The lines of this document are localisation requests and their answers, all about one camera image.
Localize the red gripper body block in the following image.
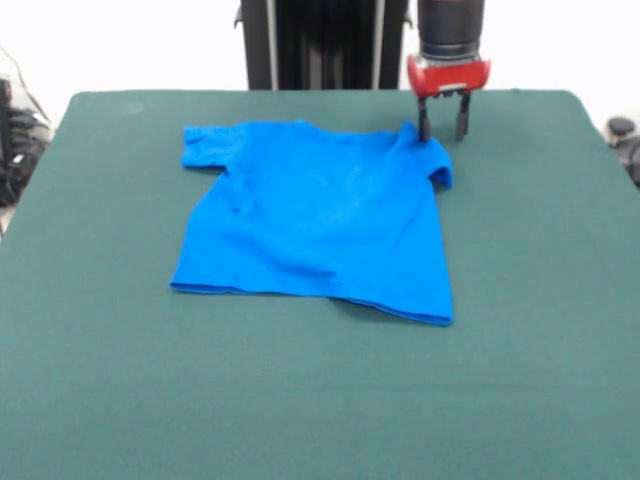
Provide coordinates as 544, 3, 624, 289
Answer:
405, 53, 493, 100

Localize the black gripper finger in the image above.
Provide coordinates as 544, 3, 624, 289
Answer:
416, 95, 433, 142
453, 92, 473, 142

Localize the blue shirt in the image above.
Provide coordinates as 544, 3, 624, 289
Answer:
168, 119, 457, 329

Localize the dark green table cloth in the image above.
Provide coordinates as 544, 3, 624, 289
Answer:
0, 88, 640, 480

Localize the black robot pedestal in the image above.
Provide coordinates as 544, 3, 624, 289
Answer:
233, 0, 420, 92

